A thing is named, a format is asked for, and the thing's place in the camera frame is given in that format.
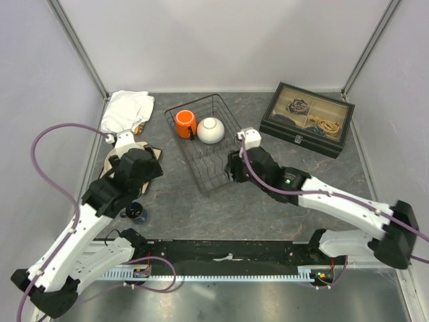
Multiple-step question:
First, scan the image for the white ceramic bowl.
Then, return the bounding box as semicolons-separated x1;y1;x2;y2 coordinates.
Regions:
197;117;225;144

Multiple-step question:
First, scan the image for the orange plastic mug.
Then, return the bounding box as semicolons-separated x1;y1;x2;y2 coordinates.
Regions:
174;109;197;140

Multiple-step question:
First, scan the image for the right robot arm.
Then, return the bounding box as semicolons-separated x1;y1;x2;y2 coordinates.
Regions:
225;147;419;270

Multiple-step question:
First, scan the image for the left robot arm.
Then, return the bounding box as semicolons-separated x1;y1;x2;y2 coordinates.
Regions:
11;146;163;319

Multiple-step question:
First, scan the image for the square floral plate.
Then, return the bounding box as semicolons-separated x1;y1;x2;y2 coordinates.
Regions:
97;140;164;195

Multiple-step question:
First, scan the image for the small dark blue cup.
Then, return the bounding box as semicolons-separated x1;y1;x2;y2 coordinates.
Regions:
119;202;148;225

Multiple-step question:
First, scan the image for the white crumpled cloth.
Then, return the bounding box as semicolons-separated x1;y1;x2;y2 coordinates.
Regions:
100;90;155;133

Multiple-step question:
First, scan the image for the black glass-lid jewelry box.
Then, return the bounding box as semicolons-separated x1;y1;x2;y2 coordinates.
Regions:
259;82;355;159

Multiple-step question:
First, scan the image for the black wire dish rack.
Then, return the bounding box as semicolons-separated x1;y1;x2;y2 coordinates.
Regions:
164;94;241;197

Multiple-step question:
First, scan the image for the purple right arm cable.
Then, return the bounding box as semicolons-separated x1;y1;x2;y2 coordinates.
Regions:
236;131;429;264

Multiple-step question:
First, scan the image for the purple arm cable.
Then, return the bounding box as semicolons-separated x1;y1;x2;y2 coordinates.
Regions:
15;123;115;322
236;131;429;264

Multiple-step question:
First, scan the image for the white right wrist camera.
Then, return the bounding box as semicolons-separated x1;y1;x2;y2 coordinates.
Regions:
239;127;261;150

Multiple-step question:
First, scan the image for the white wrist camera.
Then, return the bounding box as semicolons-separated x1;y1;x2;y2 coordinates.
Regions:
239;127;261;150
115;129;138;151

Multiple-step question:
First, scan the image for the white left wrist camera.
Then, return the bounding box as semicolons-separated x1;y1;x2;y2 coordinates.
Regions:
115;129;138;151

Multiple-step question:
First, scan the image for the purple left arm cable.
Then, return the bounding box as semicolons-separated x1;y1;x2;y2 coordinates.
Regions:
15;123;115;322

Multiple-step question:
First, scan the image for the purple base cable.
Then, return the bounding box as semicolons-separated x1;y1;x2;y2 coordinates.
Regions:
60;254;177;305

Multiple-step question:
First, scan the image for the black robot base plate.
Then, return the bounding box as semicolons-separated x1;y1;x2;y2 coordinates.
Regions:
131;240;331;275

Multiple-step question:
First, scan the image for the blue slotted cable duct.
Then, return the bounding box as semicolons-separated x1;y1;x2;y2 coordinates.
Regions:
98;266;314;282

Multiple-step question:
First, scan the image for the aluminium frame rail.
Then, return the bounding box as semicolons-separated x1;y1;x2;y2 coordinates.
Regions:
46;0;111;99

